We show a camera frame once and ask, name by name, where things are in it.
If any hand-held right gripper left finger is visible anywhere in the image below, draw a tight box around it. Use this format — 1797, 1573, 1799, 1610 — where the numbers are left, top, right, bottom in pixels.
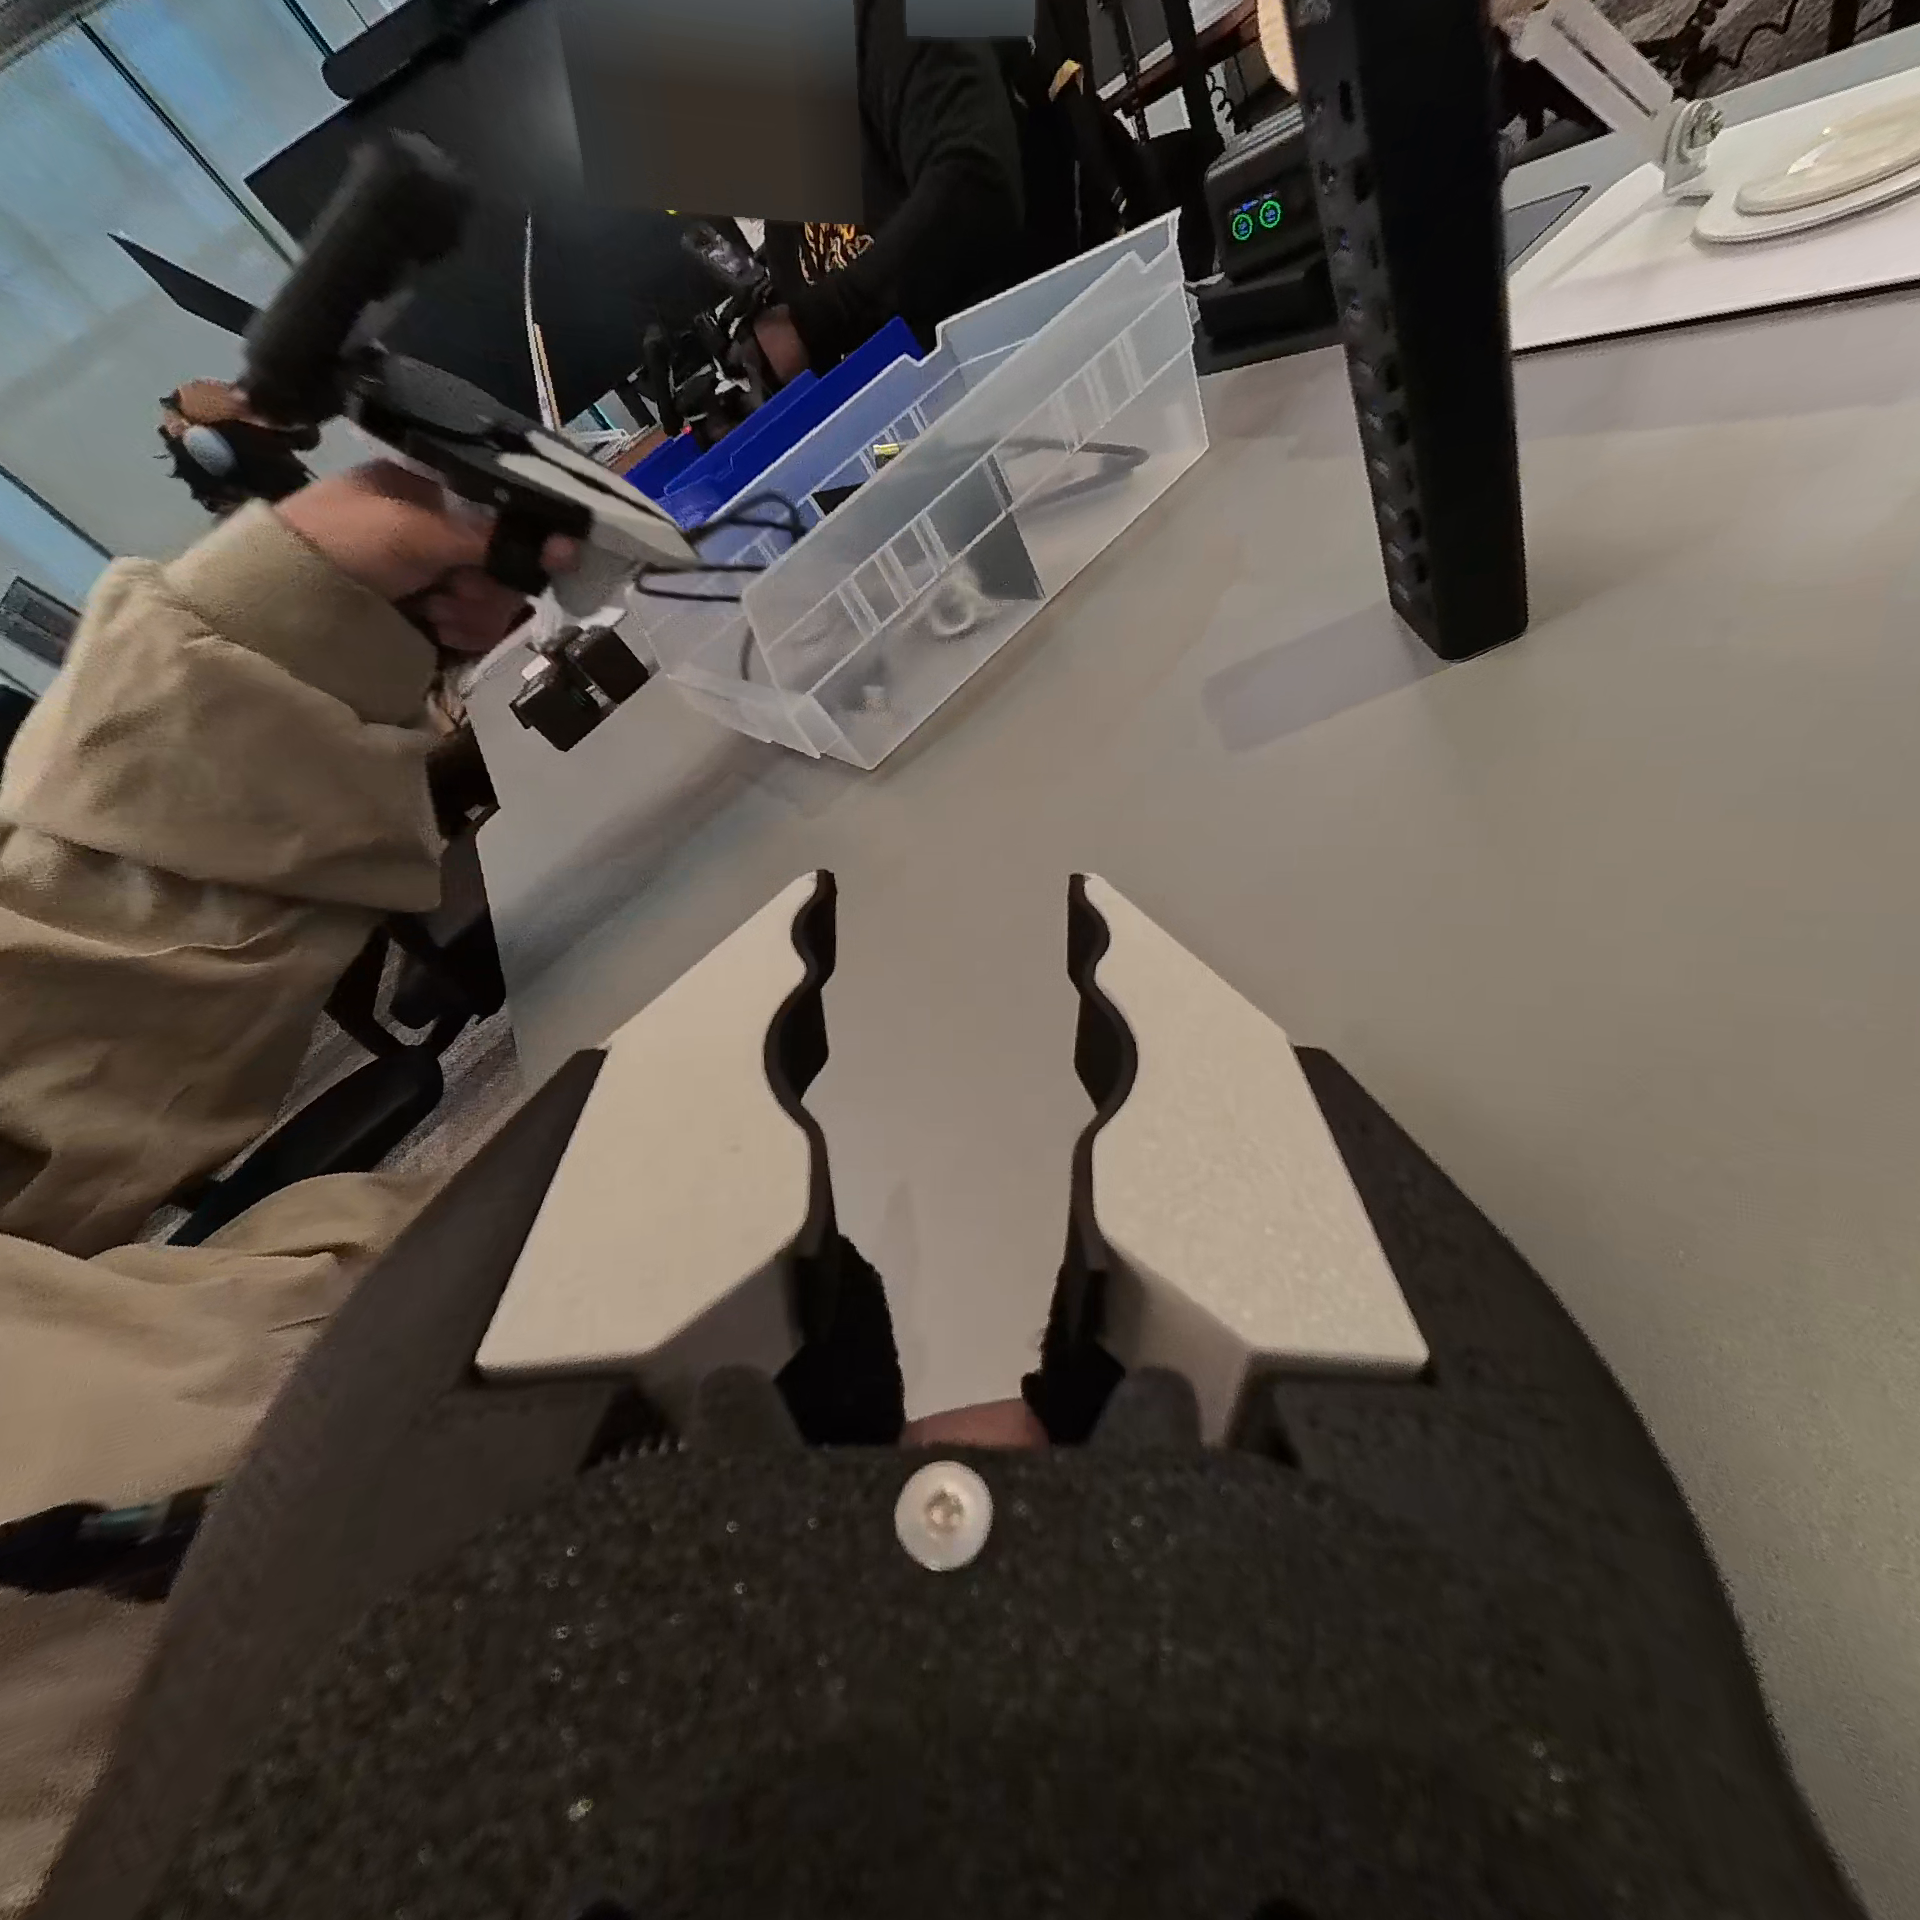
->
474, 870, 838, 1419

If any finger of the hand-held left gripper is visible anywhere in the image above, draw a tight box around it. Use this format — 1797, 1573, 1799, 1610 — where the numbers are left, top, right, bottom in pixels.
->
494, 427, 702, 576
525, 544, 635, 636

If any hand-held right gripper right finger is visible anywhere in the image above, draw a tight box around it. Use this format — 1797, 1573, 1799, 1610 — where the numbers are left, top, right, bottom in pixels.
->
1068, 874, 1433, 1450

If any black usb cable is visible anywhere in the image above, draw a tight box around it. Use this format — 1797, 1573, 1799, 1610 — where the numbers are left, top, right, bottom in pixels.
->
622, 495, 818, 610

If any clear plastic bin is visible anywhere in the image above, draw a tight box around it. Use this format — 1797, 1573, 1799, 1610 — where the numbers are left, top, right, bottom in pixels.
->
629, 211, 1213, 771

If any black rectangular usb hub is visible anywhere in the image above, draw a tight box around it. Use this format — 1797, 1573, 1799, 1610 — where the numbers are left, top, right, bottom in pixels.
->
1286, 0, 1532, 663

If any person's left hand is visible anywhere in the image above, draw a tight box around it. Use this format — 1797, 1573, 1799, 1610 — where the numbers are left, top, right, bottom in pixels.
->
276, 462, 587, 658

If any person's right hand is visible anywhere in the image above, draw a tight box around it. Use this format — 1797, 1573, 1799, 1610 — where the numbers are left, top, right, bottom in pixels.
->
902, 1403, 1047, 1454

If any black white table clamp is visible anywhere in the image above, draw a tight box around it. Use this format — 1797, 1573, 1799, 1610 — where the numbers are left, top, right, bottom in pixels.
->
510, 608, 653, 753

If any blue plastic bin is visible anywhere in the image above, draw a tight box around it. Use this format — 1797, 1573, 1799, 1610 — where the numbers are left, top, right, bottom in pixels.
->
622, 319, 924, 528

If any black armrest office chair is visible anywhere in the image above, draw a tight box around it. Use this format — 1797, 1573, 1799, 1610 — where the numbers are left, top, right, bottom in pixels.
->
164, 887, 512, 1247

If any black divider panel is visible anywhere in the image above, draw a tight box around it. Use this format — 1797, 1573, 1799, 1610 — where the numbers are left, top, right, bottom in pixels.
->
810, 480, 1039, 607

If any black charger green display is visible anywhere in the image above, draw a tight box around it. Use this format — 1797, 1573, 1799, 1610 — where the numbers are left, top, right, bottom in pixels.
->
1204, 144, 1328, 288

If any wooden book stand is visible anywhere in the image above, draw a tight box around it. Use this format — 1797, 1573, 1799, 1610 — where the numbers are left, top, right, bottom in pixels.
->
1257, 0, 1920, 354

